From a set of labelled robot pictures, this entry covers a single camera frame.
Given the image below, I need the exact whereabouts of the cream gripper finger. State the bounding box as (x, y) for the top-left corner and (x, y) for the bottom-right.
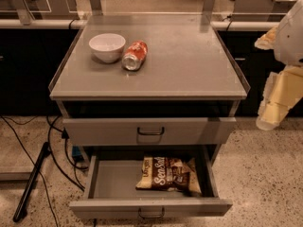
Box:
(255, 26), (276, 50)

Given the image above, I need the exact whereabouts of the brown sea salt chip bag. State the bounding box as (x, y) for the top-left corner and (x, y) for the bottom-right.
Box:
(135, 156), (202, 195)

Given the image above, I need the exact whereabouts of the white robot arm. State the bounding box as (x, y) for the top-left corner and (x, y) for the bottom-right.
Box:
(255, 0), (303, 131)

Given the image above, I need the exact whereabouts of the grey drawer cabinet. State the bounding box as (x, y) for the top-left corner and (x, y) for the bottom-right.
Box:
(50, 14), (249, 157)

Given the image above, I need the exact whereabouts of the grey upper drawer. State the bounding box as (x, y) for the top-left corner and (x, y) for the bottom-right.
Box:
(63, 117), (236, 147)

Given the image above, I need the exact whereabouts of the grey open middle drawer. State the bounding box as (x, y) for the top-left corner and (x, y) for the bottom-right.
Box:
(70, 147), (232, 219)

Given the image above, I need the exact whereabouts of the orange soda can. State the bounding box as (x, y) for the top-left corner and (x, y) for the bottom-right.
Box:
(121, 41), (148, 71)

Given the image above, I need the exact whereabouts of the white ceramic bowl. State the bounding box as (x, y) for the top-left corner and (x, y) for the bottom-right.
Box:
(89, 33), (126, 63)

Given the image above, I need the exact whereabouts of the blue object under cabinet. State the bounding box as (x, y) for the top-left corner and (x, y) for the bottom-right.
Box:
(72, 146), (82, 158)

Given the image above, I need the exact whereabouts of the black bar on floor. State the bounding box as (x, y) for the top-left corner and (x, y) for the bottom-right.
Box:
(13, 142), (49, 222)

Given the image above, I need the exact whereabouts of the white horizontal rail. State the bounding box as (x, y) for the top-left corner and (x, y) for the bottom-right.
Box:
(0, 19), (278, 31)

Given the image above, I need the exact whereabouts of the black upper drawer handle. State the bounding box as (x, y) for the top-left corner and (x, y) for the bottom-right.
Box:
(136, 127), (165, 136)

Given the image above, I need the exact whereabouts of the black drawer handle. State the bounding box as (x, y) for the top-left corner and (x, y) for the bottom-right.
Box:
(137, 207), (166, 219)
(136, 127), (165, 136)

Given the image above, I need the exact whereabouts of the black lower drawer handle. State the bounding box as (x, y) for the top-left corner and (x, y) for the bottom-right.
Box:
(137, 207), (166, 219)

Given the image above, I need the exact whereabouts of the black looping floor cable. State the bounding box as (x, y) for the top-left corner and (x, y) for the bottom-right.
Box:
(46, 115), (89, 192)

